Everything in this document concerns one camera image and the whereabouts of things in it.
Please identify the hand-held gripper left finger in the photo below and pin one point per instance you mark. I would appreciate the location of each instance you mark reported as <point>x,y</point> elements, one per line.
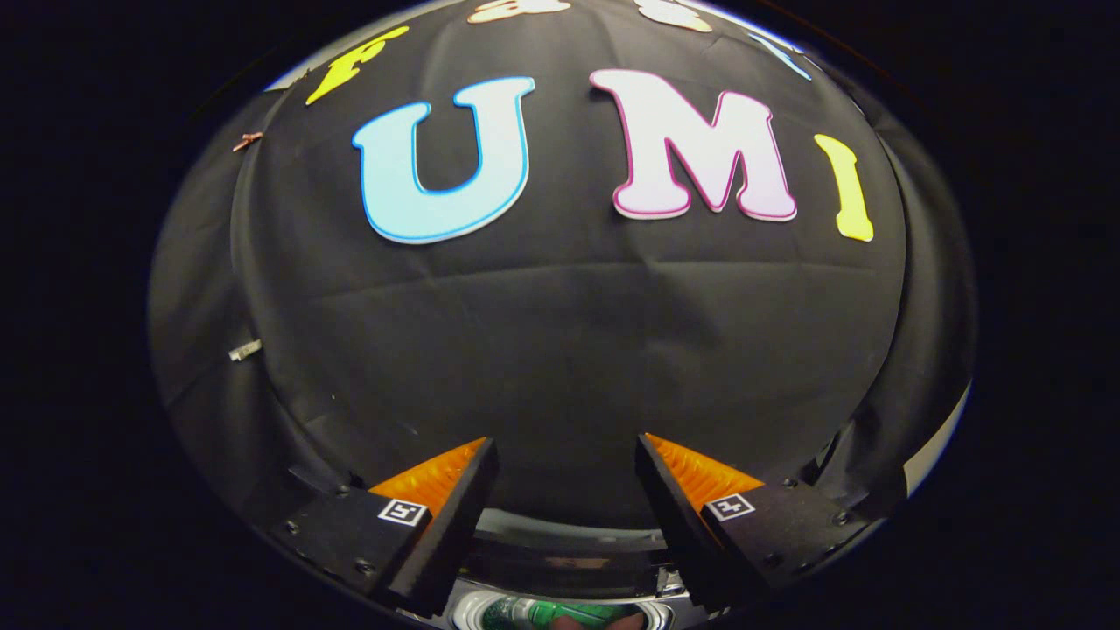
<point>455,525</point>

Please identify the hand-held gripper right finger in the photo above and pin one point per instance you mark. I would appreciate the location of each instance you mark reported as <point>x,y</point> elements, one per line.
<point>678,516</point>

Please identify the green polo shirt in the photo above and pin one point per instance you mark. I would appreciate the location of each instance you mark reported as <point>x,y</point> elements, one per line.
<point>534,612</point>

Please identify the black backdrop cloth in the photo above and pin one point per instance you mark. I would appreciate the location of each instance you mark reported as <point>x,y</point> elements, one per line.
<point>560,350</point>

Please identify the silver cloth clip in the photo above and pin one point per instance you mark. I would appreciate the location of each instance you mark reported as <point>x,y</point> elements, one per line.
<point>245,350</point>

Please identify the copper cloth clip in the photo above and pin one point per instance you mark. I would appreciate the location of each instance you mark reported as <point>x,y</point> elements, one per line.
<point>248,140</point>

